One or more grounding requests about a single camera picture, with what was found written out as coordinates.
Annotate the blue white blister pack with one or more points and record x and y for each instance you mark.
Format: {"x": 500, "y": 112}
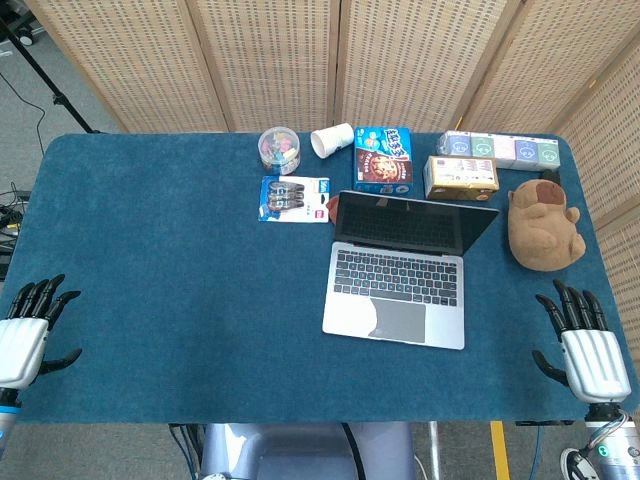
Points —
{"x": 292, "y": 200}

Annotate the silver grey laptop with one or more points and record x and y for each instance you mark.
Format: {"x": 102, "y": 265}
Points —
{"x": 395, "y": 295}

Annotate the multipack of pocket tissues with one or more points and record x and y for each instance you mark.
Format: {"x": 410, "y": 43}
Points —
{"x": 500, "y": 149}

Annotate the rust brown cloth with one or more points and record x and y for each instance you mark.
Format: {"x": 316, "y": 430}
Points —
{"x": 333, "y": 207}

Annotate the clear jar of colourful clips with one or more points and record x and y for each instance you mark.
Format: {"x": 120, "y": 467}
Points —
{"x": 279, "y": 150}

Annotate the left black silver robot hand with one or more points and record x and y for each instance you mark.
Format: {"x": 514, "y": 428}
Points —
{"x": 22, "y": 345}

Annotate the black tripod stand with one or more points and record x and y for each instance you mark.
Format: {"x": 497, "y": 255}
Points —
{"x": 45, "y": 80}

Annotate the grey blue robot torso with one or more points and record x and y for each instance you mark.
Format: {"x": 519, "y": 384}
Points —
{"x": 300, "y": 452}

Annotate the wicker folding screen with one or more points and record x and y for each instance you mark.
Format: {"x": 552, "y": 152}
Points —
{"x": 280, "y": 60}

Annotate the white paper cup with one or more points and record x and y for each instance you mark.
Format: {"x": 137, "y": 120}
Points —
{"x": 330, "y": 140}

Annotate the black white shoe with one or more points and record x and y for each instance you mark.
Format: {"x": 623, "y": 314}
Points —
{"x": 575, "y": 465}

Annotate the blue table mat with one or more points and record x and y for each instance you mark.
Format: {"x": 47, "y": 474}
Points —
{"x": 175, "y": 260}

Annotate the yellow brown carton box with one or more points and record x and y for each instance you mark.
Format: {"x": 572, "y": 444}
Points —
{"x": 460, "y": 177}

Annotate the blue cookie box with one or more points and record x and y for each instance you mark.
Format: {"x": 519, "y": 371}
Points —
{"x": 382, "y": 162}

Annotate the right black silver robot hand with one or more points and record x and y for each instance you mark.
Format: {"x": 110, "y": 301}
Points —
{"x": 595, "y": 362}

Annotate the metal table leg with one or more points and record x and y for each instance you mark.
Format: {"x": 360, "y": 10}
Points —
{"x": 434, "y": 450}

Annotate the brown capybara plush toy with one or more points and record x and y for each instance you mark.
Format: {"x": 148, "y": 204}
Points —
{"x": 542, "y": 230}

